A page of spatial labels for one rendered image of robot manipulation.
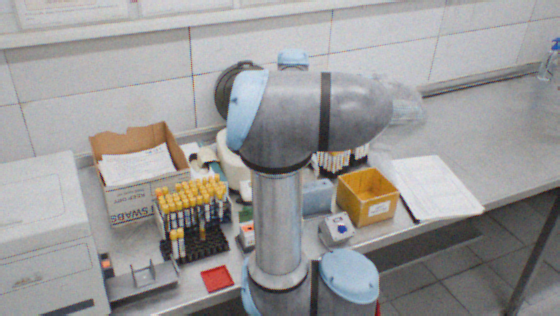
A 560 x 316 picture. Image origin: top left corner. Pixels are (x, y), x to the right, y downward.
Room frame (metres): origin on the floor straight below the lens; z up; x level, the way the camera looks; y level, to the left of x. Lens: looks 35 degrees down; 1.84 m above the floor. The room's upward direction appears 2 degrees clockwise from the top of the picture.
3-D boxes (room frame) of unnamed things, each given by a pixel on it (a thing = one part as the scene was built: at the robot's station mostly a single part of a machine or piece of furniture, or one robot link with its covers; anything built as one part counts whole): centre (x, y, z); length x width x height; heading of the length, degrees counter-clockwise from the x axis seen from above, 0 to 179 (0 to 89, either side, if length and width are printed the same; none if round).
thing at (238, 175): (1.30, 0.06, 0.94); 0.30 x 0.24 x 0.12; 18
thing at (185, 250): (0.95, 0.22, 0.93); 0.17 x 0.09 x 0.11; 117
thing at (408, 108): (1.74, -0.49, 0.94); 0.20 x 0.17 x 0.14; 91
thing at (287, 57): (1.09, -0.03, 1.34); 0.09 x 0.08 x 0.11; 177
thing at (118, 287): (0.80, 0.33, 0.92); 0.21 x 0.07 x 0.05; 117
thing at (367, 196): (1.15, -0.27, 0.93); 0.13 x 0.13 x 0.10; 26
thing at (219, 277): (0.85, 0.14, 0.88); 0.07 x 0.07 x 0.01; 27
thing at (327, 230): (1.02, -0.16, 0.92); 0.13 x 0.07 x 0.08; 27
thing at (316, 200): (1.13, -0.11, 0.93); 0.10 x 0.07 x 0.10; 112
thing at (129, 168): (1.19, 0.42, 0.95); 0.29 x 0.25 x 0.15; 27
